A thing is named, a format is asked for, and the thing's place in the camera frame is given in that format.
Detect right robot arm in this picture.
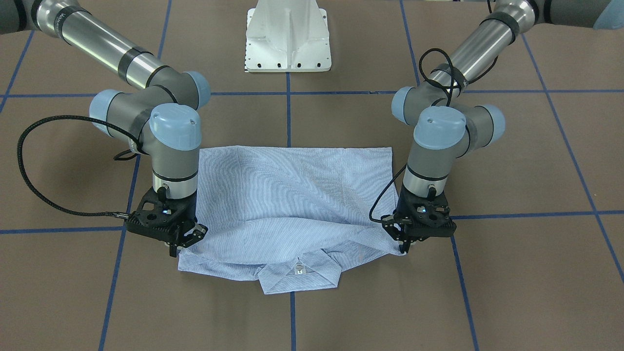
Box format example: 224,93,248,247
1,0,211,257

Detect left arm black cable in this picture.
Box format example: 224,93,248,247
369,48,493,224

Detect light blue striped shirt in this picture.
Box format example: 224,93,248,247
177,146,400,294

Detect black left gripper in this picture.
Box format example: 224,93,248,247
382,188,457,254

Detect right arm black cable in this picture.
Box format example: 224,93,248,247
17,115,147,218

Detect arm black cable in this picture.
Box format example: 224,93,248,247
17,115,147,218
369,48,493,224

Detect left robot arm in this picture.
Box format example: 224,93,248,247
377,0,623,254

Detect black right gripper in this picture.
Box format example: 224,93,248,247
125,188,207,258

